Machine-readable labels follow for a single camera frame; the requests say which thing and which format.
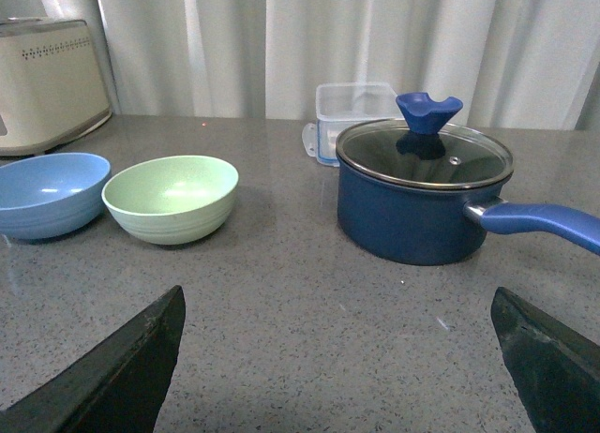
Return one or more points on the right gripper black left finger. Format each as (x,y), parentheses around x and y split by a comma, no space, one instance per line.
(118,386)

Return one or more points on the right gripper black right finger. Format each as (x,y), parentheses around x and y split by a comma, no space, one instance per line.
(554,368)

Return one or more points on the green bowl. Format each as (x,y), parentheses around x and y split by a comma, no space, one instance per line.
(172,200)

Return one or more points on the blue bowl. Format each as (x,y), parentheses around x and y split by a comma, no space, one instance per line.
(47,196)

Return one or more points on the blue saucepan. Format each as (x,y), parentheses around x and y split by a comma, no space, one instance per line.
(433,227)

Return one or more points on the glass lid with blue knob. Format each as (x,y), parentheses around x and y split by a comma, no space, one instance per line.
(423,149)

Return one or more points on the cream toaster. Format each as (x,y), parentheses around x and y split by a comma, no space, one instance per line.
(52,90)

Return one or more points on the white curtain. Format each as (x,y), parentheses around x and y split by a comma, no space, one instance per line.
(513,63)

